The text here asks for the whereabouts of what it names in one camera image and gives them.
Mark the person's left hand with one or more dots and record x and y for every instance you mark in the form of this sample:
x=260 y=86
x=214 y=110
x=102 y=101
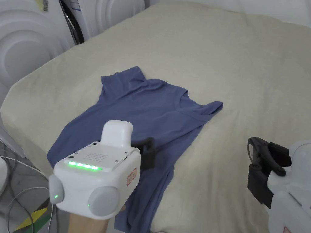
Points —
x=85 y=224

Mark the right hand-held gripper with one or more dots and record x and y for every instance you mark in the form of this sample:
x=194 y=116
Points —
x=294 y=194

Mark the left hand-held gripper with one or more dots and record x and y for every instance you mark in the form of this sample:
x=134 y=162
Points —
x=97 y=179

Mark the blue shirt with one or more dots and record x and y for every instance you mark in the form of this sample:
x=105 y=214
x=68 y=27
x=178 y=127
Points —
x=136 y=109

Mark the bed with beige sheet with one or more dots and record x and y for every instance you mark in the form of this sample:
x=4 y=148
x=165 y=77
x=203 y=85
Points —
x=218 y=60

